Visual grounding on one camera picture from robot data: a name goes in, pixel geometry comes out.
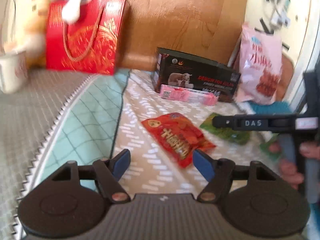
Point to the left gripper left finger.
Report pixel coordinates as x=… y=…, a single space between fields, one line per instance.
x=74 y=199

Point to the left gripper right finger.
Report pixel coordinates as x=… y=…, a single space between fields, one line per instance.
x=253 y=199

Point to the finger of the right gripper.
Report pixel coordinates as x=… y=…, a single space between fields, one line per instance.
x=256 y=122

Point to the green snack packet stack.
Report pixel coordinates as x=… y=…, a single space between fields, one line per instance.
x=271 y=148

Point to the red snack packet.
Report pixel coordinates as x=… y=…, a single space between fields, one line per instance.
x=178 y=136

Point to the person's right hand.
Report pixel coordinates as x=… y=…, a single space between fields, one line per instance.
x=289 y=169

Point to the dark green snack packet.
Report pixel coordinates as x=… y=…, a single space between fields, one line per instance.
x=227 y=134

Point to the teal checked cloth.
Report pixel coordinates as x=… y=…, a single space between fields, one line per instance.
x=278 y=107

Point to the pink long box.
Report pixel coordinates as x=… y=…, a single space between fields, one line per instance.
x=188 y=95

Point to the brown cushion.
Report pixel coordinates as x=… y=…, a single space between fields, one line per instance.
x=286 y=76

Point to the pink fried twist bag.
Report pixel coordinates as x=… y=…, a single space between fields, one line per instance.
x=260 y=66

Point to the black rectangular box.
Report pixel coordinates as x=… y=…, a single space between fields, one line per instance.
x=175 y=68

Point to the brown wooden headboard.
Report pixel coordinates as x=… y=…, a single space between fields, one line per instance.
x=206 y=28

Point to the white power strip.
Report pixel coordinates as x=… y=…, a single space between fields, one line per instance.
x=279 y=16

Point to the white enamel mug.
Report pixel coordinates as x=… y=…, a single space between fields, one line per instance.
x=14 y=72

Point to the red gift box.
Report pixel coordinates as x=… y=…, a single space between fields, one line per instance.
x=90 y=44

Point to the yellow duck plush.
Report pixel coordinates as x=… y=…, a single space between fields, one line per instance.
x=33 y=37

